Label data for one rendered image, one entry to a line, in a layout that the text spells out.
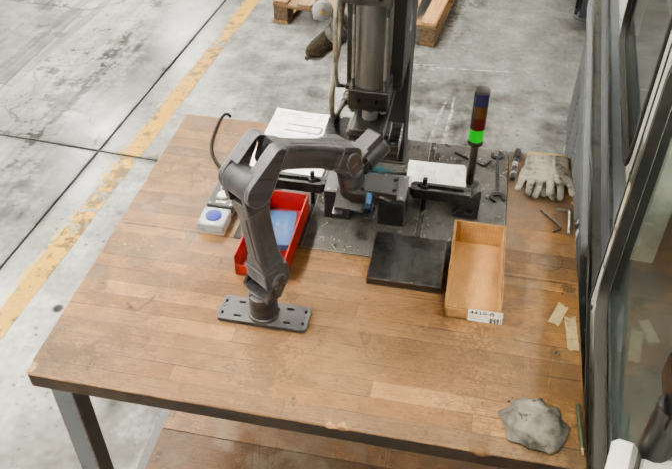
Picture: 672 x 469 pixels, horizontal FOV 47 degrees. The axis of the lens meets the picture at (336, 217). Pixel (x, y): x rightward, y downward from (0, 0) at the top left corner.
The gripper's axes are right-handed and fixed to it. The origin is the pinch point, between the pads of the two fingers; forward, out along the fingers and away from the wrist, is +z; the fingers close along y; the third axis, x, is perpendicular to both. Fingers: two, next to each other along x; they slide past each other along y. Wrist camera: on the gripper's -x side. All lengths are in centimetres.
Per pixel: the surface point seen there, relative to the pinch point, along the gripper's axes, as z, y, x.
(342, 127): -6.7, 16.0, 5.2
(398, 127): -5.8, 18.4, -7.8
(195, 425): 62, -53, 41
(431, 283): -0.1, -16.5, -20.8
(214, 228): 5.2, -9.8, 33.0
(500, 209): 16.4, 10.6, -35.6
